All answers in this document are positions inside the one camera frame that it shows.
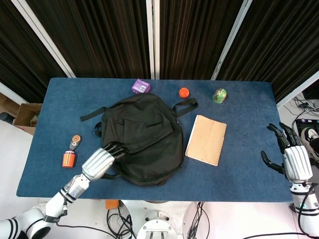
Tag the robot right five-finger hand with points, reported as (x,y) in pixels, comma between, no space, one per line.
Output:
(297,161)

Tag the robot left five-finger hand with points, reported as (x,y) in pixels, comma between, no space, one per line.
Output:
(96,163)

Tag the black fabric backpack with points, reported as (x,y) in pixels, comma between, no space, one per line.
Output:
(149,139)

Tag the brown spiral notebook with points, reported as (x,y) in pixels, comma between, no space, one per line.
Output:
(207,139)

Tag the robot left white arm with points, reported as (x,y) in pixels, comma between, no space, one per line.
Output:
(74,188)

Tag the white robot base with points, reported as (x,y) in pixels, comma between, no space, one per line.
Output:
(158,226)

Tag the white black sneaker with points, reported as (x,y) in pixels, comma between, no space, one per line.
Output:
(309,139)

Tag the black electronic device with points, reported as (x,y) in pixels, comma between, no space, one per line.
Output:
(302,123)

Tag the small orange box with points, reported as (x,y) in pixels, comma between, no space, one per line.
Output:
(111,204)

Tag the blue table cloth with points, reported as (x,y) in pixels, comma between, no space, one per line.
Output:
(249,161)

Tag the open cardboard box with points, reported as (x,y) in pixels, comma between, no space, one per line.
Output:
(26,117)

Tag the purple small box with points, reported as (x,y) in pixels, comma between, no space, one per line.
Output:
(140,86)

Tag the orange round cap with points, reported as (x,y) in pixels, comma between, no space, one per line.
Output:
(184,93)

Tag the black pleated curtain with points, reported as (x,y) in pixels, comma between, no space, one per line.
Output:
(99,37)
(279,44)
(194,37)
(20,57)

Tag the white frame post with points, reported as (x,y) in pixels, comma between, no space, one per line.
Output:
(296,92)
(230,39)
(10,93)
(152,37)
(45,37)

